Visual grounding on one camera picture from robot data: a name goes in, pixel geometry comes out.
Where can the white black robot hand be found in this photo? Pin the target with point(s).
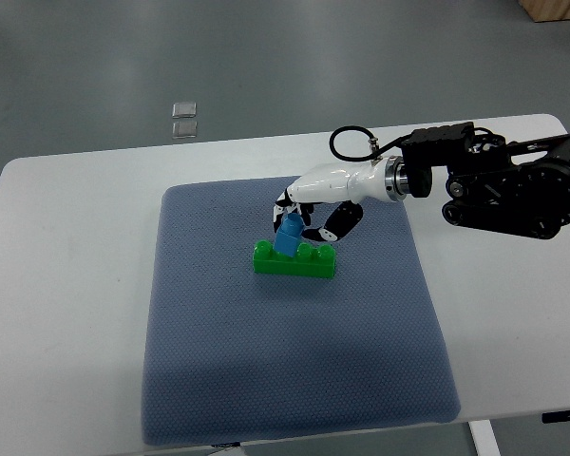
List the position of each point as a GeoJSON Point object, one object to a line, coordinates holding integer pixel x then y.
{"type": "Point", "coordinates": [346, 185]}

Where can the small blue block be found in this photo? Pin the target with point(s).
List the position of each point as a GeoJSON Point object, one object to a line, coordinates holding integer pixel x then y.
{"type": "Point", "coordinates": [288, 234]}

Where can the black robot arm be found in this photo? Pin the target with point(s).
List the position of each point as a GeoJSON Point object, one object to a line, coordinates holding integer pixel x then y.
{"type": "Point", "coordinates": [514, 188]}

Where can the long green block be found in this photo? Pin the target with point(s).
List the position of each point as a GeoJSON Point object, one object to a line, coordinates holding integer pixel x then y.
{"type": "Point", "coordinates": [307, 261]}

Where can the upper metal floor plate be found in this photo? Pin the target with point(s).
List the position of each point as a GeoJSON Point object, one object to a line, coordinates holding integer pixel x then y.
{"type": "Point", "coordinates": [184, 110]}

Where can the blue-grey textured mat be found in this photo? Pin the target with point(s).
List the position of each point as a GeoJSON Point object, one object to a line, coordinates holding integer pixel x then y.
{"type": "Point", "coordinates": [234, 356]}

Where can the wooden box corner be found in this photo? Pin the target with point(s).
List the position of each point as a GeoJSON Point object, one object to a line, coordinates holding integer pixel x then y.
{"type": "Point", "coordinates": [547, 10]}

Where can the white table leg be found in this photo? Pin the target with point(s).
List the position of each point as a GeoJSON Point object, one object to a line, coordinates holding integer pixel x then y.
{"type": "Point", "coordinates": [484, 438]}

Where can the black table control panel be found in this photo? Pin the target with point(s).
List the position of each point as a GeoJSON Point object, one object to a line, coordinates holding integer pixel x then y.
{"type": "Point", "coordinates": [562, 416]}

